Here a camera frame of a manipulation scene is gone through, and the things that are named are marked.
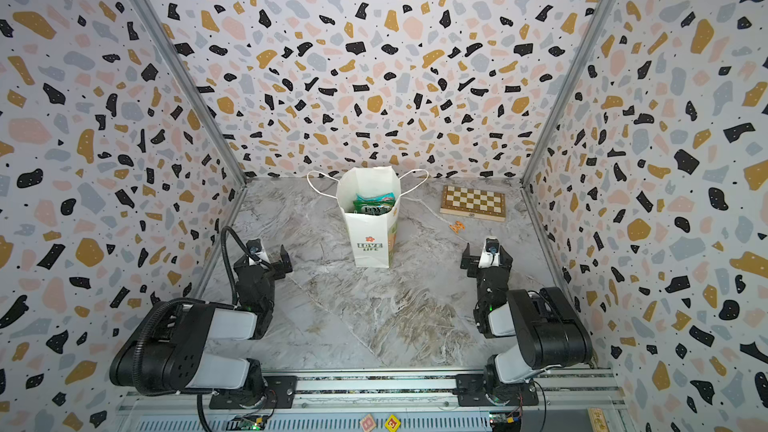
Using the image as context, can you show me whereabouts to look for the teal mint candy packet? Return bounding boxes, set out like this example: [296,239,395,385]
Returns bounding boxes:
[353,193,396,216]

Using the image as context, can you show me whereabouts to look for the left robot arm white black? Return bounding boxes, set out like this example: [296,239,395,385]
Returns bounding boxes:
[109,239,293,409]

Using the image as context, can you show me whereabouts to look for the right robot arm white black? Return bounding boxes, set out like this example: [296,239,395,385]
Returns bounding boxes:
[455,237,593,408]

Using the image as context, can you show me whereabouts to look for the small orange plastic clip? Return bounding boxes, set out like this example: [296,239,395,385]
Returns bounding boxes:
[450,221,465,234]

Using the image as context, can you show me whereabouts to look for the wooden folding chess board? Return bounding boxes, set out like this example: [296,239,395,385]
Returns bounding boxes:
[440,185,507,222]

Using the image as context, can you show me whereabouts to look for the yellow number block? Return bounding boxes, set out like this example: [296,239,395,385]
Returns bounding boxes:
[384,414,402,432]

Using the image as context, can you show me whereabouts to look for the pink letter block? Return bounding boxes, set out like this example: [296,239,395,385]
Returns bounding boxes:
[360,414,377,432]

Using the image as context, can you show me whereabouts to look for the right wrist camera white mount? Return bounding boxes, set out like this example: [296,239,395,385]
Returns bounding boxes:
[478,237,501,269]

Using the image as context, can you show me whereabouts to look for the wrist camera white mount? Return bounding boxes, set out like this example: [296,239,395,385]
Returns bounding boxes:
[478,237,501,269]
[246,238,269,263]

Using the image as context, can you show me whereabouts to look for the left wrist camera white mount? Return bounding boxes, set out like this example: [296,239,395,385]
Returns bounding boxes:
[246,238,269,263]

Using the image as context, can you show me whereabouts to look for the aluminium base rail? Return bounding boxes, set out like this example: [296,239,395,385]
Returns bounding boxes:
[115,367,634,431]

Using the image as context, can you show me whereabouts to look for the wooden block on rail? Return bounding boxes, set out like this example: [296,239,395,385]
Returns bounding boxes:
[588,408,610,432]

